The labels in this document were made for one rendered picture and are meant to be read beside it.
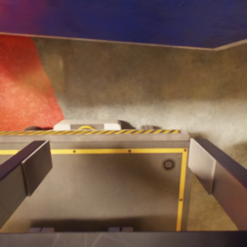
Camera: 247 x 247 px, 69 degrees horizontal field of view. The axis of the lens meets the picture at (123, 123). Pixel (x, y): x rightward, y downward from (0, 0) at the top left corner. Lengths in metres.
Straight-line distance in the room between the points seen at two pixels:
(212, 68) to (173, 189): 0.54
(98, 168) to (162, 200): 0.22
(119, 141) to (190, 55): 0.51
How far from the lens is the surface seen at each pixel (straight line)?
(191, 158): 0.16
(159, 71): 0.81
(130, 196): 0.60
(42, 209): 0.68
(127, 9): 0.34
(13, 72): 0.93
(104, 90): 0.81
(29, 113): 0.92
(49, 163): 0.17
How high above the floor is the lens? 0.80
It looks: 75 degrees down
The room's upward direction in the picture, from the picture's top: 180 degrees clockwise
